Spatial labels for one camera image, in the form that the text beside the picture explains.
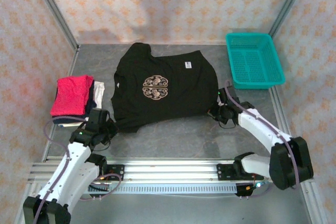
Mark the black t-shirt with gold print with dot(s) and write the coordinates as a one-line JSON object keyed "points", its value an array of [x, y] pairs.
{"points": [[162, 87]]}

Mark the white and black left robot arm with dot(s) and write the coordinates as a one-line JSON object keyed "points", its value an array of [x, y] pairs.
{"points": [[71, 166]]}

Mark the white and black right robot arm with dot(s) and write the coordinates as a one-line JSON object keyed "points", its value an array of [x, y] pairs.
{"points": [[262, 127]]}

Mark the stack of folded clothes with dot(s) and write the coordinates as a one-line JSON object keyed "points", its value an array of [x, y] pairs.
{"points": [[90, 100]]}

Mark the teal plastic basket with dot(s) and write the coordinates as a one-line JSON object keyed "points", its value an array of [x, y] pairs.
{"points": [[256, 58]]}

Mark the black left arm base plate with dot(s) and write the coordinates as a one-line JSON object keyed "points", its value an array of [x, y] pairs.
{"points": [[118, 172]]}

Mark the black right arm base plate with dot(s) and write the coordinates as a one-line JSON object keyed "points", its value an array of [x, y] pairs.
{"points": [[225, 172]]}

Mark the aluminium mounting rail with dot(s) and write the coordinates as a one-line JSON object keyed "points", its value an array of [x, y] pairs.
{"points": [[170, 171]]}

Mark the aluminium frame leg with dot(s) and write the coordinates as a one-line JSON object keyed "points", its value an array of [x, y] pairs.
{"points": [[313, 203], [31, 190]]}

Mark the aluminium corner post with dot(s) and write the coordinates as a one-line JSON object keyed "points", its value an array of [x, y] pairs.
{"points": [[56, 11], [288, 3]]}

